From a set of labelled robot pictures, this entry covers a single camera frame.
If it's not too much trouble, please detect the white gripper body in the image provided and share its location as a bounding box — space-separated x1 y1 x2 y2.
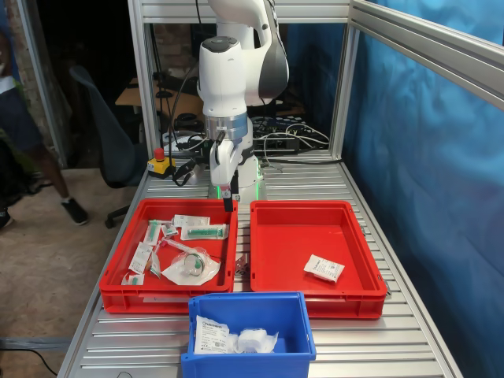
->
209 139 240 191

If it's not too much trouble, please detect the yellow emergency stop button box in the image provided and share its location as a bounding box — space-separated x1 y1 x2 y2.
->
146 148 177 181

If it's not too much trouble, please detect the large green syringe package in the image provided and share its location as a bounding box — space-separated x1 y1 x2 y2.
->
180 222 231 242

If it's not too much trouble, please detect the white printed paper packet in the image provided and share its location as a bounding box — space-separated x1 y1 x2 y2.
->
128 241 154 275
172 213 211 229

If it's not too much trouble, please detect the black power strip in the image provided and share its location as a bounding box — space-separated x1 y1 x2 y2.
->
251 114 308 151

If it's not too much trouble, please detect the pink tipped syringe package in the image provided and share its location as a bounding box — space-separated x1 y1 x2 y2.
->
154 237 198 258

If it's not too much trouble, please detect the red plastic crate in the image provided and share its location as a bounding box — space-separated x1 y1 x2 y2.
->
98 198 239 315
250 199 389 320

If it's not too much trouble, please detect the coiled tubing clear package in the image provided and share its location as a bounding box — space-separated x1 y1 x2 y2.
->
160 246 222 287

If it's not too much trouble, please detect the slim green syringe package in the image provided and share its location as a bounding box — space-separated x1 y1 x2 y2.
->
143 219 163 246

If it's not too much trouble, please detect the small green cannula packet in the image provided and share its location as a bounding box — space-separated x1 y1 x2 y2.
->
120 271 146 287
146 251 163 281

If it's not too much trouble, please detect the dark office chair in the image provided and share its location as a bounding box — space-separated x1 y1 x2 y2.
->
69 65 149 229

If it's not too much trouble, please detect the wooden desk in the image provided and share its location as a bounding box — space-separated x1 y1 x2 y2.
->
115 76 206 115

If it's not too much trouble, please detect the flat printed bandage packet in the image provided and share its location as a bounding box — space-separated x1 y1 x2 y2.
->
302 254 346 283

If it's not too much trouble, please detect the blue plastic storage bin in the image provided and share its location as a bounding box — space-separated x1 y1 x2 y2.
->
180 291 317 378

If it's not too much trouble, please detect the blue fabric backdrop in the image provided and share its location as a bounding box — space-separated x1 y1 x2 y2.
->
283 0 504 378

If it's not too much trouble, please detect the person in dark shorts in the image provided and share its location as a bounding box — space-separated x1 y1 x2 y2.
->
0 29 90 229

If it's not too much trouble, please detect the grey wrist camera black mount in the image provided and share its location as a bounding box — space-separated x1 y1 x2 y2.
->
183 139 216 187

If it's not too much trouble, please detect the white cable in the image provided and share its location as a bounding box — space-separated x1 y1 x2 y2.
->
255 122 331 158

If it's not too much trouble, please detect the grey metal post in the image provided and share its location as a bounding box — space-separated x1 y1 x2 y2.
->
17 0 70 167

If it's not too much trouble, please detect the aluminium profile frame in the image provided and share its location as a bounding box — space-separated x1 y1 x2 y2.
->
128 0 504 166

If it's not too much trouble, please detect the grey floor cable cover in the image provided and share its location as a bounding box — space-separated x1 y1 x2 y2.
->
0 336 74 351

